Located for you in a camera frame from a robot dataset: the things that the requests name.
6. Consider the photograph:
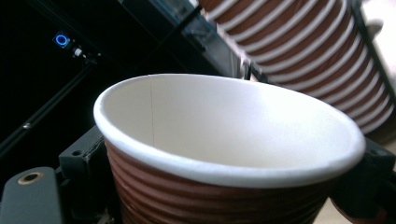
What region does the device with blue ring light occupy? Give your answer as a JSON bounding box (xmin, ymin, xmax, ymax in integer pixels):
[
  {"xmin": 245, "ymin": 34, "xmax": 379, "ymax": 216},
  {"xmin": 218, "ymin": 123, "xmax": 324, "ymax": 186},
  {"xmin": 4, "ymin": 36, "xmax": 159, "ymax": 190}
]
[{"xmin": 51, "ymin": 30, "xmax": 72, "ymax": 49}]

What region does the black tripod pole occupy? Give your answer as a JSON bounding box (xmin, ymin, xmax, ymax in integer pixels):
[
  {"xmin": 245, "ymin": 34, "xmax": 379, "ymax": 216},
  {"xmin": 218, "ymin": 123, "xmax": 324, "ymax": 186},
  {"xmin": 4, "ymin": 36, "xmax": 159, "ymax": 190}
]
[{"xmin": 0, "ymin": 46, "xmax": 102, "ymax": 158}]

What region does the stack of brown paper cups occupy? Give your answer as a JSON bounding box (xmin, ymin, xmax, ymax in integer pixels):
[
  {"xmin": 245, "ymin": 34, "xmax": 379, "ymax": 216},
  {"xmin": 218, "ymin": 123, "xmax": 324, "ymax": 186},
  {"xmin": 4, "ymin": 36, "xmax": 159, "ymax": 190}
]
[{"xmin": 198, "ymin": 0, "xmax": 396, "ymax": 135}]

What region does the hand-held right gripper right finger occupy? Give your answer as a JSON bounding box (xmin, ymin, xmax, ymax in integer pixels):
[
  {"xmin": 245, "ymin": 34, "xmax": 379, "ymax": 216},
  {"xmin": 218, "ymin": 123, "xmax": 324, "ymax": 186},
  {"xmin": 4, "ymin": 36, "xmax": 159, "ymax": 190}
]
[{"xmin": 329, "ymin": 137, "xmax": 396, "ymax": 219}]

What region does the dark wire cup holder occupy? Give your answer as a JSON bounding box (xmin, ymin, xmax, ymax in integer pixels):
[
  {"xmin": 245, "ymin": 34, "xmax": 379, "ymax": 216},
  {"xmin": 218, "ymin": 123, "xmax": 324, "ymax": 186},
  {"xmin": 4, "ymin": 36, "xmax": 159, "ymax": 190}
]
[{"xmin": 241, "ymin": 0, "xmax": 396, "ymax": 224}]

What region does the single ribbed brown paper cup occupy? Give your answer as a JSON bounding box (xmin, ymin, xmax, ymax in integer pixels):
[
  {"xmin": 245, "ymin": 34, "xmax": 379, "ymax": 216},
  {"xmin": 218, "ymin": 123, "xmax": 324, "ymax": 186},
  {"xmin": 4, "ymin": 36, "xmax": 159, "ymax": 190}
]
[{"xmin": 92, "ymin": 73, "xmax": 367, "ymax": 224}]

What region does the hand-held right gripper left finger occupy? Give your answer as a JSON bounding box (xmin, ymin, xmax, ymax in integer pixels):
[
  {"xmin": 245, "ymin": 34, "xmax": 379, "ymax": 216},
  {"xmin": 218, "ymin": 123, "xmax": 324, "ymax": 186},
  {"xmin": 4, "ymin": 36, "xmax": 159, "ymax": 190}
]
[{"xmin": 55, "ymin": 125, "xmax": 123, "ymax": 224}]

